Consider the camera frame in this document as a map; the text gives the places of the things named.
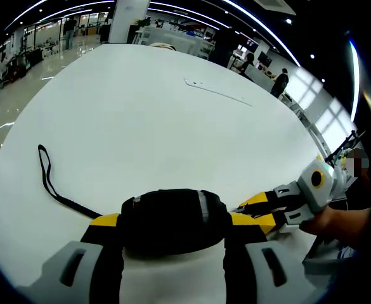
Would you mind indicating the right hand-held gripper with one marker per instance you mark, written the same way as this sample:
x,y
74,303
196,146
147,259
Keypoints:
x,y
315,185

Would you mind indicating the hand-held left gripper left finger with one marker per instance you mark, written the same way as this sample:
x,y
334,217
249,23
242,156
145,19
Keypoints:
x,y
69,269

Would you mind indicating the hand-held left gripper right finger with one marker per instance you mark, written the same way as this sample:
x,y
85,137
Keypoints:
x,y
274,272

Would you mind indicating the person's right forearm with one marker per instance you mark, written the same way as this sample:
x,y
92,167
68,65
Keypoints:
x,y
351,226

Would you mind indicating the person's body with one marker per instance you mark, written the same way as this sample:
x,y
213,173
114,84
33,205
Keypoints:
x,y
367,193

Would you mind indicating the black metal stand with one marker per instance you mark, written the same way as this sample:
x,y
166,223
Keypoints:
x,y
347,144

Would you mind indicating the white flat plastic strip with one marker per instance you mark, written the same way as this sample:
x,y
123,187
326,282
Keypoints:
x,y
204,86

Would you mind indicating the white office desk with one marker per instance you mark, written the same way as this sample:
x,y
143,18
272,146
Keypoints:
x,y
175,39

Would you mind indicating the green potted plant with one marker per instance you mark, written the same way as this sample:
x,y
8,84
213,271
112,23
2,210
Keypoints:
x,y
142,23

